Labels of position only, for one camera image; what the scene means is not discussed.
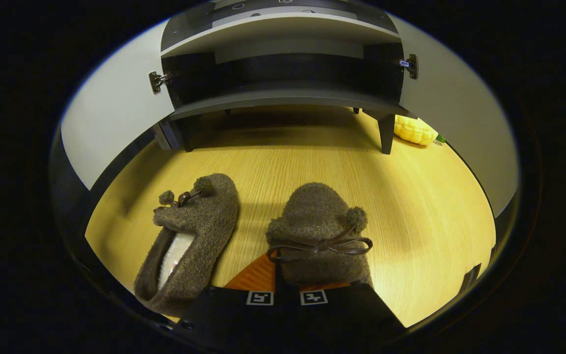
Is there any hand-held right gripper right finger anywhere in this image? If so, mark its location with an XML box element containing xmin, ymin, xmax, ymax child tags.
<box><xmin>283</xmin><ymin>280</ymin><xmax>406</xmax><ymax>345</ymax></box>

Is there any brown fuzzy shoe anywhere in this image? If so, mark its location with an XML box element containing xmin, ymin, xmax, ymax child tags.
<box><xmin>266</xmin><ymin>183</ymin><xmax>374</xmax><ymax>288</ymax></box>
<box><xmin>134</xmin><ymin>173</ymin><xmax>240</xmax><ymax>318</ymax></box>

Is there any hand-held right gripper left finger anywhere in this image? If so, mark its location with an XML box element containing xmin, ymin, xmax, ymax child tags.
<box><xmin>177</xmin><ymin>252</ymin><xmax>283</xmax><ymax>347</ymax></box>

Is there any white grey shoe cabinet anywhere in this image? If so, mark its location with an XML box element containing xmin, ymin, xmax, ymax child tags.
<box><xmin>160</xmin><ymin>0</ymin><xmax>416</xmax><ymax>155</ymax></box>

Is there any yellow toy corn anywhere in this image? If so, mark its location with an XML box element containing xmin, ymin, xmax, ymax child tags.
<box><xmin>394</xmin><ymin>116</ymin><xmax>438</xmax><ymax>146</ymax></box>

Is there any white shoe cabinet door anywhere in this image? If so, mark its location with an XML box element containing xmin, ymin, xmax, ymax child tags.
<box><xmin>389</xmin><ymin>15</ymin><xmax>518</xmax><ymax>217</ymax></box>
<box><xmin>61</xmin><ymin>20</ymin><xmax>175</xmax><ymax>190</ymax></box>

